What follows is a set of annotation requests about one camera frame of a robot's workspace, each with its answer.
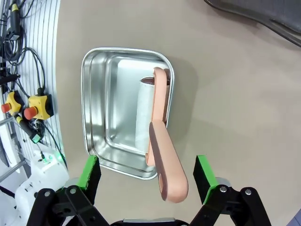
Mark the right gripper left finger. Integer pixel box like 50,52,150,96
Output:
25,154,111,226

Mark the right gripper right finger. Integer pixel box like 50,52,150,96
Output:
188,154,273,226

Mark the pink spatula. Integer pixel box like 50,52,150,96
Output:
134,67,189,203

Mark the rectangular stainless steel container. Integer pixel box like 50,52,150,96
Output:
81,47,175,181

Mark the yellow emergency stop button box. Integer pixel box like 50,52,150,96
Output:
0,91,24,116
23,94,54,121

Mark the ribbed aluminium mounting plate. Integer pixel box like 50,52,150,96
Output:
0,0,69,170

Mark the black plug with yellow band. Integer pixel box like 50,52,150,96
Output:
8,0,23,42

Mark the black yellow cable connector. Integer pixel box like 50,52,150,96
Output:
14,114,44,144

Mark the black looped cable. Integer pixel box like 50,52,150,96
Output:
21,47,47,96

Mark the black cable bundle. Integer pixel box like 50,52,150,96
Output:
0,32,24,63

